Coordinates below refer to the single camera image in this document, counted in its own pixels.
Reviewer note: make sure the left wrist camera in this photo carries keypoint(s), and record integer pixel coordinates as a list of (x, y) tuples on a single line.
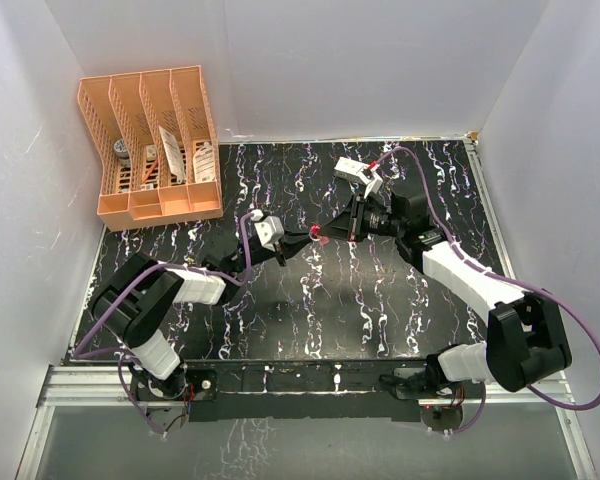
[(269, 230)]

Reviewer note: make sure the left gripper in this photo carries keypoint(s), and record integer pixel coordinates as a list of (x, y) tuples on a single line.
[(294, 242)]

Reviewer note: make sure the orange pen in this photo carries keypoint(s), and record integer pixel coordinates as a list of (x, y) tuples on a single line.
[(149, 171)]

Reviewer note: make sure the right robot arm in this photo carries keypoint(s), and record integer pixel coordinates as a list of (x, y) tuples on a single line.
[(526, 340)]

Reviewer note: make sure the orange file organizer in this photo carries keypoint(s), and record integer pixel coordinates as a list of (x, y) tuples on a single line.
[(133, 106)]

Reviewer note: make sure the white box on table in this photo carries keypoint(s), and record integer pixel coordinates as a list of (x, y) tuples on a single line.
[(350, 170)]

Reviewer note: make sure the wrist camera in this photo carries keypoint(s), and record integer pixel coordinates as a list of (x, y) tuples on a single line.
[(269, 230), (370, 178)]

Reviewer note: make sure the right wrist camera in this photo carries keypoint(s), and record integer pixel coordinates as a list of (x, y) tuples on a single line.
[(370, 178)]

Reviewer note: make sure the white paper packet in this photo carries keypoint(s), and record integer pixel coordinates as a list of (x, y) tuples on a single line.
[(174, 156)]

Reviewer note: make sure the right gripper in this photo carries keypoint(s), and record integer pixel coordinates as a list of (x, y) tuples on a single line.
[(348, 224)]

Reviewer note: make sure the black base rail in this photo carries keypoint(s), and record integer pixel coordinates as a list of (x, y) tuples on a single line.
[(399, 390)]

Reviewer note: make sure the round tin in organizer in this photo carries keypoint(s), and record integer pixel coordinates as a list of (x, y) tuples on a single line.
[(120, 150)]

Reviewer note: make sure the white labelled packet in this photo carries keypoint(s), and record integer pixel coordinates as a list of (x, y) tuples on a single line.
[(204, 163)]

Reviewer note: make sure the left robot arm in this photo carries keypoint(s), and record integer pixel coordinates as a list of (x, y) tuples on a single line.
[(144, 296)]

